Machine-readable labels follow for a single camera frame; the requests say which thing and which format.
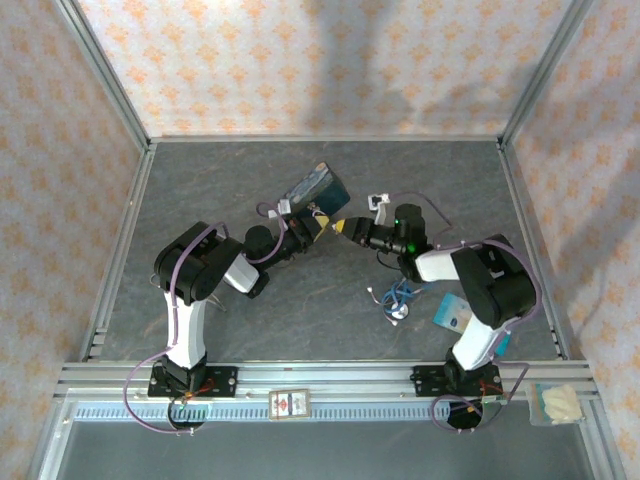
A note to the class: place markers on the blue stethoscope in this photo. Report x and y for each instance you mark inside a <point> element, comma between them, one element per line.
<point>398,312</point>

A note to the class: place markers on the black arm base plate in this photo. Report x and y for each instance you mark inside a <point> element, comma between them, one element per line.
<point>430,380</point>
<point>222,381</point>

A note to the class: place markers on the starry night print box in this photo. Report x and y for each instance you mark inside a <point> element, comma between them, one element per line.
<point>320,187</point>

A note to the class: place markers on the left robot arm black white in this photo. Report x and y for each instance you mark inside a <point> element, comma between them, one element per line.
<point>187,320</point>

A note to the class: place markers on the framed label card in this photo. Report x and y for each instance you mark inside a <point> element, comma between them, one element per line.
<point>289,403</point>

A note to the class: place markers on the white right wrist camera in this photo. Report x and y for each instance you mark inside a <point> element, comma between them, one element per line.
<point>378,205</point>

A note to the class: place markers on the aluminium side rail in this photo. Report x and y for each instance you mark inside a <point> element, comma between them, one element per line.
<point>530,220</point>
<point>125,240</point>

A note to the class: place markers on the wide aluminium mounting rail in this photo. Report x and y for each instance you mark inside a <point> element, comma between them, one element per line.
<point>325,377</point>

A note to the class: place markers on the small brass padlock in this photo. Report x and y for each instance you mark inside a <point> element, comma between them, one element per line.
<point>314,207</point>

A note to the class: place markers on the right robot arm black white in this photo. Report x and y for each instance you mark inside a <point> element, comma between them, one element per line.
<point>495,290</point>

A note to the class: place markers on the metal tweezers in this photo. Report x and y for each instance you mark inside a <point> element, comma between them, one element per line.
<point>218,302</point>

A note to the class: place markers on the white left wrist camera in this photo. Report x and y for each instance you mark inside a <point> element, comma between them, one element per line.
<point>284,206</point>

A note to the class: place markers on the aluminium frame post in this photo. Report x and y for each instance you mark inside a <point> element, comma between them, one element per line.
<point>547,70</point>
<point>105,75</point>

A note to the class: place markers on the blue paper packet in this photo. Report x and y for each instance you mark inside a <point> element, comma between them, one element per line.
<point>452,312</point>

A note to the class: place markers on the plastic bag with white item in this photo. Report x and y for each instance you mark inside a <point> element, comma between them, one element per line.
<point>557,402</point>

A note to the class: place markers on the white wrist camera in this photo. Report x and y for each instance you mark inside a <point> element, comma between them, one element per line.
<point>284,206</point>
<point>378,205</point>

